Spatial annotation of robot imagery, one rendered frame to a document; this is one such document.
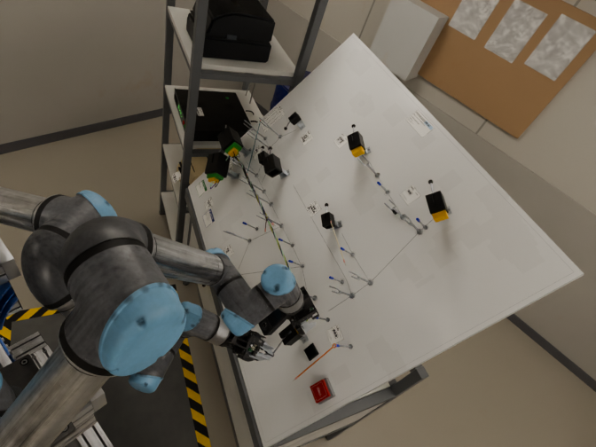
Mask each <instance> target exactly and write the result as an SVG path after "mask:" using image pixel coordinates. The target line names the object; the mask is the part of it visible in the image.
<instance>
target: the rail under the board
mask: <svg viewBox="0 0 596 447"><path fill-rule="evenodd" d="M184 197H185V200H186V204H187V207H188V210H189V214H190V217H191V220H192V226H193V229H194V232H195V236H196V240H197V242H198V246H199V249H200V250H203V251H207V250H206V248H205V244H204V241H203V238H202V235H201V231H200V227H199V223H198V220H197V216H196V214H195V210H194V207H193V204H192V199H191V195H190V193H189V189H188V188H185V196H184ZM209 287H210V290H211V294H212V296H213V300H214V304H215V306H216V312H217V316H219V317H220V315H221V312H222V311H223V310H224V309H223V305H222V303H221V300H220V299H219V298H218V296H217V295H216V293H215V291H214V290H213V288H212V287H211V286H209ZM226 348H227V347H226ZM227 351H228V354H229V358H230V360H231V367H232V370H233V373H234V376H235V380H236V383H237V386H238V390H239V395H240V399H241V402H242V405H243V408H244V412H245V415H246V418H247V424H248V427H249V431H250V434H251V437H252V440H253V444H254V447H263V443H262V440H261V437H260V434H259V430H258V427H257V424H256V421H255V415H254V413H253V409H252V406H251V403H250V400H249V396H248V393H247V388H246V385H245V382H244V379H243V375H242V372H241V369H240V366H239V360H238V358H237V354H233V353H232V349H231V348H227Z"/></svg>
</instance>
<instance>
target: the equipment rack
mask: <svg viewBox="0 0 596 447"><path fill-rule="evenodd" d="M327 3H328V0H316V2H315V5H314V8H313V12H312V14H311V17H310V23H309V25H308V28H307V32H306V35H305V37H304V41H303V44H302V49H301V52H300V55H299V58H298V61H297V64H296V67H295V65H294V63H293V62H292V61H291V59H290V58H289V57H288V56H287V54H286V52H285V51H284V50H283V48H282V47H281V45H280V44H279V42H278V41H277V39H276V38H275V36H274V35H272V38H271V41H270V44H271V52H270V56H269V59H268V61H267V62H266V63H262V62H253V61H244V60H234V59H215V58H205V57H203V49H204V41H205V33H206V24H207V16H208V0H196V5H195V16H194V26H193V37H192V39H191V37H190V36H189V34H188V32H187V30H186V23H187V17H188V14H189V13H191V12H190V10H189V9H184V8H178V7H176V0H167V1H166V28H165V56H164V83H163V110H162V137H161V190H160V211H159V212H160V215H166V218H167V222H168V227H169V233H170V237H171V239H172V240H174V241H177V242H180V243H183V244H185V245H187V239H188V231H189V224H190V214H189V210H188V207H187V204H186V200H185V197H184V196H185V188H188V186H189V179H190V171H191V162H192V157H208V155H209V154H210V153H218V152H219V151H220V149H197V148H222V147H221V145H220V142H219V141H193V139H194V131H195V122H196V113H197V105H198V97H199V90H207V91H221V92H235V93H236V94H237V96H238V98H239V101H240V103H241V105H242V107H243V109H244V111H245V113H246V115H247V118H248V119H249V121H257V122H258V121H260V119H259V117H260V118H261V117H262V118H263V116H262V114H261V112H260V110H259V108H258V106H257V104H256V103H255V101H254V99H253V97H252V100H251V104H249V101H250V98H251V93H250V91H249V89H248V90H247V88H248V85H249V84H251V82H255V83H266V84H277V85H288V86H290V88H289V91H288V93H289V92H290V91H292V90H293V89H294V88H295V87H296V86H297V85H298V84H299V83H300V82H301V81H302V80H303V77H304V75H305V71H306V68H307V65H308V63H309V60H310V55H311V53H312V50H313V47H314V44H315V41H316V38H317V35H318V30H319V28H320V25H321V22H322V19H323V17H324V14H325V8H326V6H327ZM174 32H175V34H176V39H177V40H178V43H179V45H180V48H181V50H182V53H183V55H184V59H185V61H186V64H187V66H188V68H189V70H190V78H189V87H188V86H176V85H171V79H172V61H173V43H174ZM202 68H204V69H214V70H223V71H232V72H223V71H213V70H203V69H202ZM233 72H242V73H244V74H242V73H233ZM272 75H280V76H272ZM281 76H288V77H281ZM200 79H211V80H222V81H234V82H243V85H242V90H227V89H214V88H201V87H200ZM175 88H176V89H181V90H188V99H187V109H186V119H185V130H184V128H183V124H182V122H181V119H180V116H179V113H178V111H177V108H176V103H175V100H174V94H175ZM246 93H247V95H246ZM170 110H171V113H172V116H173V119H174V123H175V125H176V131H177V134H178V136H179V139H180V143H181V144H169V116H170ZM246 110H248V111H252V112H253V113H254V115H253V113H251V112H246ZM257 122H250V123H251V125H252V126H255V125H256V124H257ZM182 159H183V160H182ZM181 161H182V170H181V181H179V180H178V181H176V182H175V183H174V180H173V177H172V175H173V174H174V173H176V167H177V165H178V163H179V162H181ZM167 169H168V170H169V175H170V179H171V183H172V186H173V190H172V191H166V187H167Z"/></svg>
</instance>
